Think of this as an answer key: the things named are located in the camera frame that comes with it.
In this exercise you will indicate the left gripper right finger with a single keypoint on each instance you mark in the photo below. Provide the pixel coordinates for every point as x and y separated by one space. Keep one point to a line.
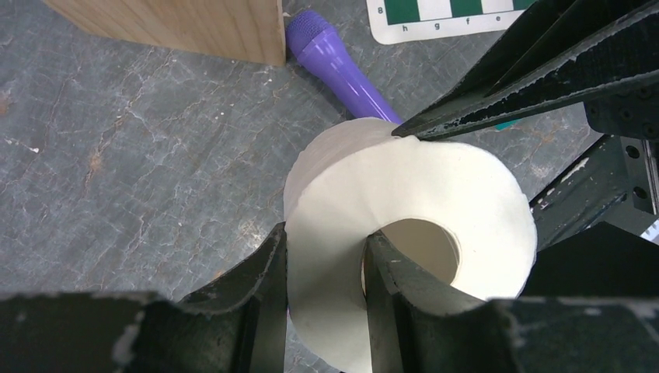
590 305

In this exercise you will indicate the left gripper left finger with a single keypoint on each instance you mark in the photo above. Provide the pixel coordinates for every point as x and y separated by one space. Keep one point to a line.
236 323

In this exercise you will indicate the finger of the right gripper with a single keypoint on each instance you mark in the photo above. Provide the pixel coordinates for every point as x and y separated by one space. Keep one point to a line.
555 54

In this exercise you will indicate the white toilet roll front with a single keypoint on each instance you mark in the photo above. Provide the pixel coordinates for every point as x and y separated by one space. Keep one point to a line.
453 208

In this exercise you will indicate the wooden shelf unit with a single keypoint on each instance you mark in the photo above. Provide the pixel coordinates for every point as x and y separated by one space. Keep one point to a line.
243 30

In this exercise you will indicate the teal small block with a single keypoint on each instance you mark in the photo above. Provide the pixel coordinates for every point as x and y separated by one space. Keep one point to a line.
505 125

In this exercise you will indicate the green white chessboard mat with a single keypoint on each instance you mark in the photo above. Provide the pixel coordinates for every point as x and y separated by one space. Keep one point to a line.
400 21

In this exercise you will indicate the purple toy microphone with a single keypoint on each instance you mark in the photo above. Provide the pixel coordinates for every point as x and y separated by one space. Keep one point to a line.
317 46

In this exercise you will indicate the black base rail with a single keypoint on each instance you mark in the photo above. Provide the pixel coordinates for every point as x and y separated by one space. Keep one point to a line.
594 188

